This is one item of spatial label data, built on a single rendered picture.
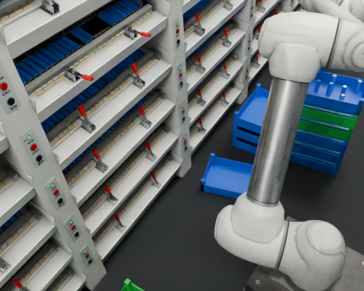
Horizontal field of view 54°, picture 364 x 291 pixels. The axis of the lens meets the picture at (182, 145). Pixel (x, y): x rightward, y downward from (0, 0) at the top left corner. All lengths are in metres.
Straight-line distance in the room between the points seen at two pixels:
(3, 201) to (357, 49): 0.98
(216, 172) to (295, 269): 0.88
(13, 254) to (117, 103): 0.57
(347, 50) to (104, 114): 0.75
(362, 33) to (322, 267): 0.63
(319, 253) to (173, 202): 0.90
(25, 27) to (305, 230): 0.91
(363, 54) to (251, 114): 1.12
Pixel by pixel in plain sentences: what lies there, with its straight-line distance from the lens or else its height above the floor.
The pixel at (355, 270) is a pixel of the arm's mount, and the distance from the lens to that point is 1.43.
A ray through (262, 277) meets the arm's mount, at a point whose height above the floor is 0.26.
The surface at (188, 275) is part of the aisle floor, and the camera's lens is 1.62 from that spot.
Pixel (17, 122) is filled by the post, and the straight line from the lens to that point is 0.97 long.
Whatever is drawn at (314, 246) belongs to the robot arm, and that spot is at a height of 0.53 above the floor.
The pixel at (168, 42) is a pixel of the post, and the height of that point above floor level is 0.79.
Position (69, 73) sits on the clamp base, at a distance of 1.07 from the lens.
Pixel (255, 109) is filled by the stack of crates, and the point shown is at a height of 0.16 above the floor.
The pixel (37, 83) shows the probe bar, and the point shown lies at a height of 0.93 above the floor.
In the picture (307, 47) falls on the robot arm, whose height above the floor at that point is 0.97.
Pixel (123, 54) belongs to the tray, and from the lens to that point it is 1.20.
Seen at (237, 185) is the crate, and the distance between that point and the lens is 1.87.
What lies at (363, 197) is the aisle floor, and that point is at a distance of 1.97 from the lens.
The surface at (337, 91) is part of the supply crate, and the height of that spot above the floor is 0.40.
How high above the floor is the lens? 1.46
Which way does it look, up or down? 45 degrees down
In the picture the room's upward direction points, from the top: 5 degrees counter-clockwise
